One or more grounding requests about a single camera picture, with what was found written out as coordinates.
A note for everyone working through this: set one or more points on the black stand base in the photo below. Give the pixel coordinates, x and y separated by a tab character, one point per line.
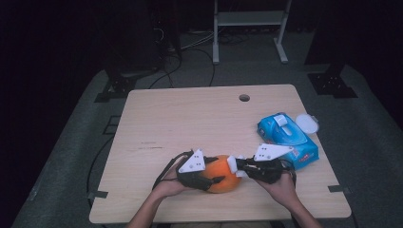
332	85
116	87

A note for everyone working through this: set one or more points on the person's left hand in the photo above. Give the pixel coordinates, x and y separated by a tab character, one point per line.
169	186

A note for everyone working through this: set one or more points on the white oval lid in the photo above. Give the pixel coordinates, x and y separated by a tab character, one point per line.
306	123

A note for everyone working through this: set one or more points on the white metal stand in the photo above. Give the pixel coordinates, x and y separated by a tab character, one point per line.
250	18

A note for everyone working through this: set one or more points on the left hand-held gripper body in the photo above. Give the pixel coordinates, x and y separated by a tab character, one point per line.
191	179

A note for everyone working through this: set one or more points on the blue wet wipe pack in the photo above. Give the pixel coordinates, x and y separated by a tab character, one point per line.
285	134

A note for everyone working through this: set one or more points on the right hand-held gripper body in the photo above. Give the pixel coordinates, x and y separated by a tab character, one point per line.
266	172

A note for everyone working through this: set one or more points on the orange plush toy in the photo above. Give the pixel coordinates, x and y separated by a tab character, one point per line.
221	172

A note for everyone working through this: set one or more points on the black tape strip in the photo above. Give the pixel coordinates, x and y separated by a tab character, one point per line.
339	189
99	194

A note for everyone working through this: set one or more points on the person's right hand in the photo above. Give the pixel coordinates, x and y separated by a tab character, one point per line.
282	191

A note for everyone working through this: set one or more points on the white wet wipe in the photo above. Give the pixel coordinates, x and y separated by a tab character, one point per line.
232	163

